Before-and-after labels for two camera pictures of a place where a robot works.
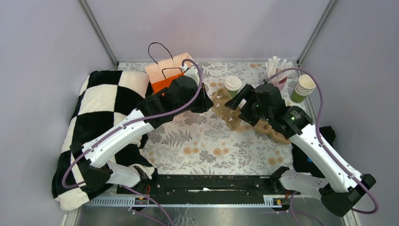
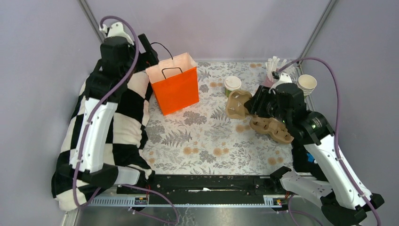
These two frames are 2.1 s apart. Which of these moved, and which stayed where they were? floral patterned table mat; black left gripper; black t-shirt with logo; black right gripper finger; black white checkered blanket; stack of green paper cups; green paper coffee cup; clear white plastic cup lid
Moved: black right gripper finger; black left gripper
Stayed: clear white plastic cup lid; floral patterned table mat; black t-shirt with logo; green paper coffee cup; stack of green paper cups; black white checkered blanket
